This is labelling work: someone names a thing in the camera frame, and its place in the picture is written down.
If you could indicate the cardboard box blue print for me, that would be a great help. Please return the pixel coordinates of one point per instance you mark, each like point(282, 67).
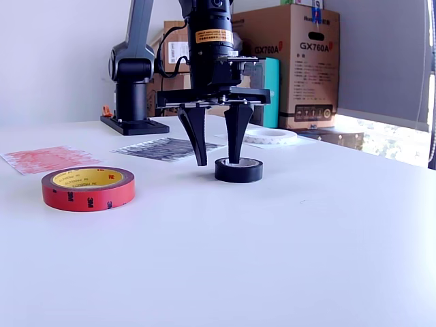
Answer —
point(177, 81)

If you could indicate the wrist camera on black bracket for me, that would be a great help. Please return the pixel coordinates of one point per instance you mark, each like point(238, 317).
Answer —
point(245, 59)

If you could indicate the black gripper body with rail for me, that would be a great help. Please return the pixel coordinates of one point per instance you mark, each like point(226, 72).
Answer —
point(204, 81)

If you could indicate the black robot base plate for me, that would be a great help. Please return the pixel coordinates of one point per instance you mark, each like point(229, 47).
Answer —
point(139, 126)

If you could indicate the green white small box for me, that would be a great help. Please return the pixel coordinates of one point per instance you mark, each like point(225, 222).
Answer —
point(299, 2)

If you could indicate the black scribbled paper sheet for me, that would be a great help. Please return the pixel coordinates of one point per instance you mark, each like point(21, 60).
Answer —
point(153, 150)

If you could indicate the teal box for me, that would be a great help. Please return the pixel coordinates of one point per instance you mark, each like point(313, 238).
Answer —
point(272, 102)

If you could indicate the orange clamp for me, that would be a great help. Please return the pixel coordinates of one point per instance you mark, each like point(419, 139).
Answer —
point(106, 110)

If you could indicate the large GX760A cardboard box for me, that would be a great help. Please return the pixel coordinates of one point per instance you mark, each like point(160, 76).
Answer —
point(316, 85)

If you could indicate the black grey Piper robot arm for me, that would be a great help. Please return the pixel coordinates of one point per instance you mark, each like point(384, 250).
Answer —
point(131, 98)

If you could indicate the white plastic bag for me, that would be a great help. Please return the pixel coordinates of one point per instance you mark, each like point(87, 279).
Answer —
point(237, 42)

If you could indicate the white tape roll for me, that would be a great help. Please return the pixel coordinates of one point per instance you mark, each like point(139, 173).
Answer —
point(272, 139)

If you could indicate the small cardboard box shipping label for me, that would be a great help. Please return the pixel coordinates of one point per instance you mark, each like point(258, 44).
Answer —
point(173, 51)

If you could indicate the plain white paper sheet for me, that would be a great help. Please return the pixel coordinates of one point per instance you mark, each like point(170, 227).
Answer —
point(299, 140)

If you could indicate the grey roller blind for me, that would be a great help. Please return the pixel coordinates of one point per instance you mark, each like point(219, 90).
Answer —
point(378, 51)

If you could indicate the red scribbled paper sheet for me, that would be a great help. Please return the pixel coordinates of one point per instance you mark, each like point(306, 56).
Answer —
point(46, 158)

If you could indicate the red 3M tape roll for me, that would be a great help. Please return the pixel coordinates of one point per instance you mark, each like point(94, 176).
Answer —
point(83, 201)

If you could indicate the black tape roll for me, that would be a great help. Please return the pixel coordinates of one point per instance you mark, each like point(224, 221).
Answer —
point(238, 175)

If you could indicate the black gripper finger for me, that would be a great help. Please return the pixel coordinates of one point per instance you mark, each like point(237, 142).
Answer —
point(236, 129)
point(195, 133)

